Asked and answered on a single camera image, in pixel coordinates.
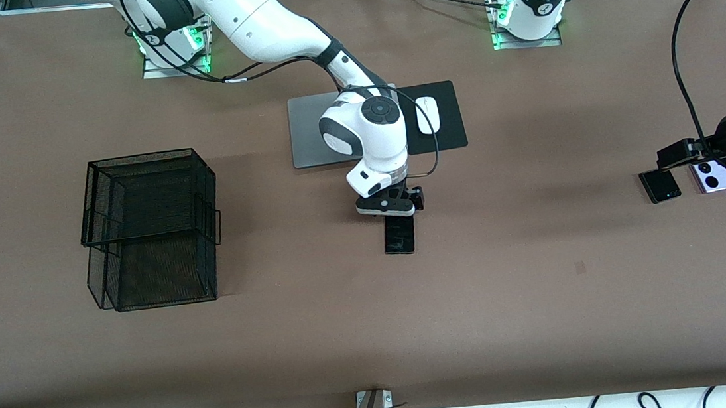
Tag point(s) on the white computer mouse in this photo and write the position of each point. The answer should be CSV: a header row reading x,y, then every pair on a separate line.
x,y
428,115

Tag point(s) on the black flip phone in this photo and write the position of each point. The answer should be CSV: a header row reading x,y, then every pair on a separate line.
x,y
661,188

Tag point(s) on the lavender flip phone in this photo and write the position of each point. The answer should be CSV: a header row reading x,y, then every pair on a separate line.
x,y
710,180

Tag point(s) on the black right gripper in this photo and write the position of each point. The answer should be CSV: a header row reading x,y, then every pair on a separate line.
x,y
415,197

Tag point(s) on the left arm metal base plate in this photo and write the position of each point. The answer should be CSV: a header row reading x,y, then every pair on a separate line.
x,y
550,41

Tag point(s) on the black mesh two-tier tray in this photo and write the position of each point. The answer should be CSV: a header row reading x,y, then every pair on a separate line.
x,y
163,270

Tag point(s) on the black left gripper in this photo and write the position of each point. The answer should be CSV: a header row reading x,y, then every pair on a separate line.
x,y
709,147

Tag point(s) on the silver closed laptop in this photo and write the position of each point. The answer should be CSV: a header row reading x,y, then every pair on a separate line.
x,y
306,129

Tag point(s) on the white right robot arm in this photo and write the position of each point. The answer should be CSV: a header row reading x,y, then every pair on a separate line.
x,y
251,15

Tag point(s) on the long black smartphone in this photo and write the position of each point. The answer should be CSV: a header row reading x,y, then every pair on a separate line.
x,y
399,237

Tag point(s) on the black mouse pad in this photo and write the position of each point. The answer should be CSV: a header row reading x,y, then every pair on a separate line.
x,y
451,115

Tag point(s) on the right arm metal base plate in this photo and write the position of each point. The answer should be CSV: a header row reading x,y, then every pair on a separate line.
x,y
190,69

